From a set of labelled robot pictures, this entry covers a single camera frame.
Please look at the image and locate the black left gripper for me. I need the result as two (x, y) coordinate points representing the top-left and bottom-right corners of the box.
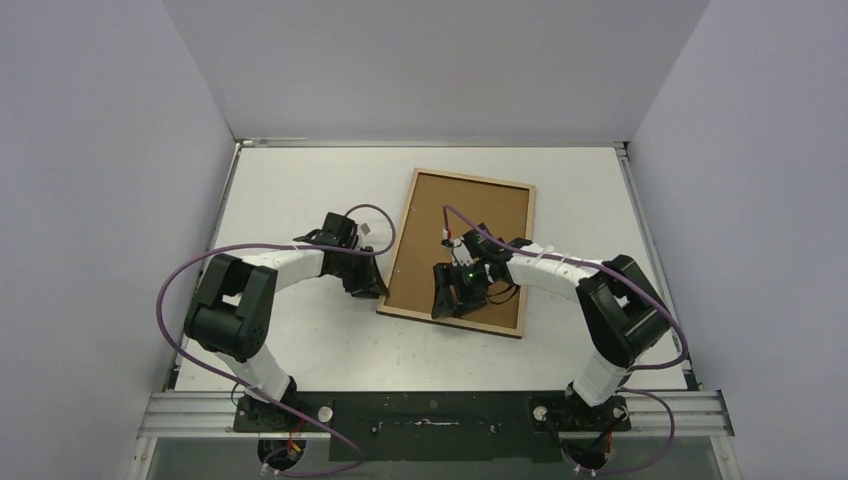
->
(331, 246), (388, 299)

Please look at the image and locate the wooden picture frame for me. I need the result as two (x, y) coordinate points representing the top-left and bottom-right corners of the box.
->
(377, 169), (542, 338)

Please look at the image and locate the brown frame backing board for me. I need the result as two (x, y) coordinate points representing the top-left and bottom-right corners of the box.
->
(376, 169), (536, 338)

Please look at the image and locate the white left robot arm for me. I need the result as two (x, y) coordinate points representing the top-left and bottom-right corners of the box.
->
(184, 212), (389, 431)

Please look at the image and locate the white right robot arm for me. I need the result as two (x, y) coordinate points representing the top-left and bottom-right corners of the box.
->
(431, 230), (670, 429)

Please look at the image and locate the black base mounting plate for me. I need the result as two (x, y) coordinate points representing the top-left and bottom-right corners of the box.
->
(233, 390), (631, 464)

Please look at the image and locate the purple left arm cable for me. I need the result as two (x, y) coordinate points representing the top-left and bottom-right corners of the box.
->
(155, 203), (398, 478)

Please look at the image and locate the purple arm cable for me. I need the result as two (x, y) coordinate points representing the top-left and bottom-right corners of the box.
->
(155, 203), (398, 478)
(442, 203), (690, 478)

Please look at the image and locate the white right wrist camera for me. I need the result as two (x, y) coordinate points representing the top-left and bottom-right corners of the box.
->
(441, 237), (466, 263)

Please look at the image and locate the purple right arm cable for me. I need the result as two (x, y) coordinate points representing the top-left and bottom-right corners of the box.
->
(442, 203), (690, 478)

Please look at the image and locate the aluminium rail front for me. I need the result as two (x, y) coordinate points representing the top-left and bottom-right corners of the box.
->
(138, 391), (735, 439)

